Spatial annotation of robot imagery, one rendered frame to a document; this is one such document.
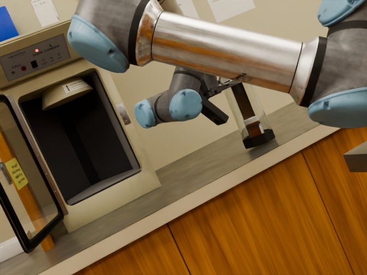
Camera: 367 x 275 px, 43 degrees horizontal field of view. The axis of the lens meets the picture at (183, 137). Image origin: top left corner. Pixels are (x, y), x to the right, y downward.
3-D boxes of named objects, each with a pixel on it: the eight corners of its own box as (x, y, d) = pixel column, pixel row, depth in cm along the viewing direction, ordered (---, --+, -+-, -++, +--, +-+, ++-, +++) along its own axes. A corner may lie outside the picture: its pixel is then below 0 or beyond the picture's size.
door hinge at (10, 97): (60, 217, 138) (3, 97, 135) (69, 213, 139) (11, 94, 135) (61, 217, 137) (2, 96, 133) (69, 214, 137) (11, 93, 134)
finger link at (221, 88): (237, 78, 131) (209, 90, 130) (239, 83, 131) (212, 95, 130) (232, 79, 136) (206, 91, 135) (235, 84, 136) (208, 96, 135)
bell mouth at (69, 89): (41, 113, 156) (34, 98, 155) (89, 93, 161) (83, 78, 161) (43, 107, 139) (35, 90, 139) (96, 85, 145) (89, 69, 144)
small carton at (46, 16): (46, 33, 137) (37, 14, 136) (62, 26, 137) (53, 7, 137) (43, 30, 132) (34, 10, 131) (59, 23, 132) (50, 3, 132)
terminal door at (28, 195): (65, 217, 137) (5, 94, 133) (29, 255, 106) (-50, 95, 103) (63, 219, 137) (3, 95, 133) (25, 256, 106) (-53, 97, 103)
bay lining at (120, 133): (61, 199, 162) (17, 107, 159) (128, 167, 170) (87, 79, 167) (67, 206, 139) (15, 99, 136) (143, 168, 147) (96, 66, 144)
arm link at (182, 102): (188, 70, 111) (163, 76, 120) (175, 112, 108) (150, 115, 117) (212, 84, 115) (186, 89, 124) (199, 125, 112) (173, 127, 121)
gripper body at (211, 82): (215, 64, 132) (184, 77, 126) (227, 91, 133) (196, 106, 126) (200, 72, 139) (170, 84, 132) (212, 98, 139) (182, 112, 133)
